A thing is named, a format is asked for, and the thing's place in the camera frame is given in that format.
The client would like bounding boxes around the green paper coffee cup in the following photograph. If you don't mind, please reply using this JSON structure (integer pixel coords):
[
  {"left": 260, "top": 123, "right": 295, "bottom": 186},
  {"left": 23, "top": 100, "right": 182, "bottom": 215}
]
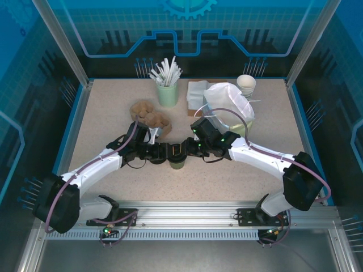
[{"left": 169, "top": 158, "right": 187, "bottom": 171}]

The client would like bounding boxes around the green and white paper bag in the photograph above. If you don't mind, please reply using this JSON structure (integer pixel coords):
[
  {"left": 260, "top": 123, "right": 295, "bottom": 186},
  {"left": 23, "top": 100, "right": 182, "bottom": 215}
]
[{"left": 193, "top": 82, "right": 261, "bottom": 134}]

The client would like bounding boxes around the white napkin stack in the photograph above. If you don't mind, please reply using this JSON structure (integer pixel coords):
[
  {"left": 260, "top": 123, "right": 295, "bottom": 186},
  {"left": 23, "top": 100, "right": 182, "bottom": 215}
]
[{"left": 186, "top": 80, "right": 210, "bottom": 111}]

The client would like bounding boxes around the green straw holder cup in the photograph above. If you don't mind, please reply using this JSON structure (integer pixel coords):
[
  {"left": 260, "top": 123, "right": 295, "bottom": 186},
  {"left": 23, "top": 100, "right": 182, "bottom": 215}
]
[{"left": 156, "top": 79, "right": 180, "bottom": 108}]

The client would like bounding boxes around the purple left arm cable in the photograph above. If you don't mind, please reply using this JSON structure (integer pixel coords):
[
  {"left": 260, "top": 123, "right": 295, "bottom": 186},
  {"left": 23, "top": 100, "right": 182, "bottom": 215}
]
[{"left": 45, "top": 114, "right": 140, "bottom": 235}]

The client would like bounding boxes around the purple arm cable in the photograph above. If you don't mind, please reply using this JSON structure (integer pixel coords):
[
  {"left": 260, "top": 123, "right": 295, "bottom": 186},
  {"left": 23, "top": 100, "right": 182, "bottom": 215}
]
[
  {"left": 45, "top": 114, "right": 140, "bottom": 235},
  {"left": 208, "top": 108, "right": 332, "bottom": 205}
]

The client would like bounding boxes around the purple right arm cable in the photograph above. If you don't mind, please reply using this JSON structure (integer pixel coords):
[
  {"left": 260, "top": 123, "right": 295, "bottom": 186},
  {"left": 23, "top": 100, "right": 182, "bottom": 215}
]
[{"left": 208, "top": 108, "right": 332, "bottom": 205}]

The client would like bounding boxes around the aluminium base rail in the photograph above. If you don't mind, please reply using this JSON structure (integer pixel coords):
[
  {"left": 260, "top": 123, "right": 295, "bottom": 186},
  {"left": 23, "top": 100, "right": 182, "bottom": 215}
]
[{"left": 36, "top": 200, "right": 340, "bottom": 231}]

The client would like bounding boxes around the blue aluminium side rail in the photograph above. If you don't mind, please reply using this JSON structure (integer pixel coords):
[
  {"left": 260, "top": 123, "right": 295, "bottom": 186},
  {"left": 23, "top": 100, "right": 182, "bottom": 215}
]
[
  {"left": 39, "top": 79, "right": 96, "bottom": 207},
  {"left": 284, "top": 79, "right": 340, "bottom": 207}
]

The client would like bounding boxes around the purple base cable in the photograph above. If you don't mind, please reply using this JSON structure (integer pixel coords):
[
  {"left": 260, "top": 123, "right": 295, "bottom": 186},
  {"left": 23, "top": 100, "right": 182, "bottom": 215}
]
[{"left": 92, "top": 208, "right": 140, "bottom": 248}]

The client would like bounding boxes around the slotted cable duct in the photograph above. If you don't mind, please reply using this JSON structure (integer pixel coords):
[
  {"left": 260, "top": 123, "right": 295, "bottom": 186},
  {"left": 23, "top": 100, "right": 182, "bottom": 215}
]
[{"left": 45, "top": 229, "right": 260, "bottom": 241}]

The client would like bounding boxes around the aluminium frame post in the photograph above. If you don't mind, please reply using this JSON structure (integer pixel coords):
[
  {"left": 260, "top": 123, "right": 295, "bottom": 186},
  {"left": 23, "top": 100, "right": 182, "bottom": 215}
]
[
  {"left": 31, "top": 0, "right": 94, "bottom": 87},
  {"left": 285, "top": 0, "right": 341, "bottom": 87}
]

